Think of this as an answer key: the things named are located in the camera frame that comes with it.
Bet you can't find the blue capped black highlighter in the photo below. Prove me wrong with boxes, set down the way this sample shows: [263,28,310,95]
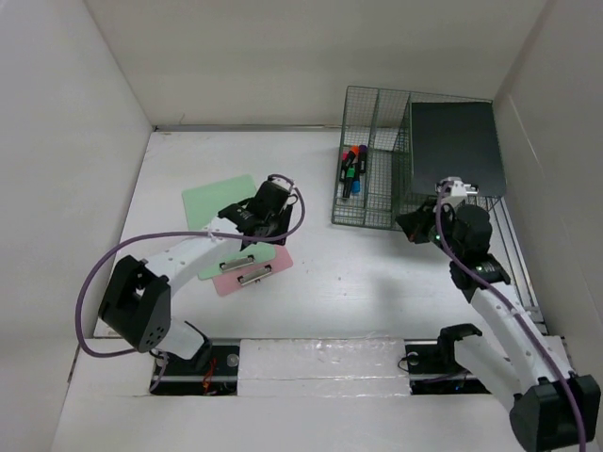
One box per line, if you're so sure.
[351,175,361,195]

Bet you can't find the green wire mesh organizer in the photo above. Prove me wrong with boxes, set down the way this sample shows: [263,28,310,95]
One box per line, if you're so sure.
[332,86,505,230]

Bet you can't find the black mounting rail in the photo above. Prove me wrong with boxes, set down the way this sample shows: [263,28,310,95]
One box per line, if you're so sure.
[150,338,484,398]

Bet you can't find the pink capped black highlighter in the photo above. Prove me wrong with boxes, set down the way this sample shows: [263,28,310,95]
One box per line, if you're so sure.
[339,150,356,183]

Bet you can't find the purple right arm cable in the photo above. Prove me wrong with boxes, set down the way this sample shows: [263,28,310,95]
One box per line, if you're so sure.
[433,177,588,452]

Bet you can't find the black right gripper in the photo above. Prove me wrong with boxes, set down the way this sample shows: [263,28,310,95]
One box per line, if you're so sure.
[394,199,464,260]

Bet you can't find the orange capped black highlighter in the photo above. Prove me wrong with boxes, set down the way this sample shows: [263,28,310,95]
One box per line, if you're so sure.
[342,146,359,171]

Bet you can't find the pink clipboard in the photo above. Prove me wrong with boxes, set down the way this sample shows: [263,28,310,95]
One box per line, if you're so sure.
[212,246,293,297]

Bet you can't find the purple capped black highlighter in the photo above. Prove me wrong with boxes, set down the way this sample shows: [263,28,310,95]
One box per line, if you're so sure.
[358,145,368,174]

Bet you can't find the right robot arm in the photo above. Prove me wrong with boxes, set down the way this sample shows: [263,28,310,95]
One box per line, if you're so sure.
[396,199,601,451]

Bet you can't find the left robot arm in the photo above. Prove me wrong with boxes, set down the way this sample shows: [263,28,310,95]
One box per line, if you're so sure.
[98,174,304,374]

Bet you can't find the black clipboard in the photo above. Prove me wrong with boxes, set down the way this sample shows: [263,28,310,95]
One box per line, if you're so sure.
[410,102,506,198]

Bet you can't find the green clipboard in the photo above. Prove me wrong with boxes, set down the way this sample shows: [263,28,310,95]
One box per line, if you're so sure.
[182,174,276,281]

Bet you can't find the green capped black highlighter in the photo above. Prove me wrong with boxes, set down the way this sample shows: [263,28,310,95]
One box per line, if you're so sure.
[342,168,357,199]

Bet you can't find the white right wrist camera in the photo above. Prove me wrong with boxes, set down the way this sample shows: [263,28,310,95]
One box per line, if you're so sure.
[435,177,479,207]

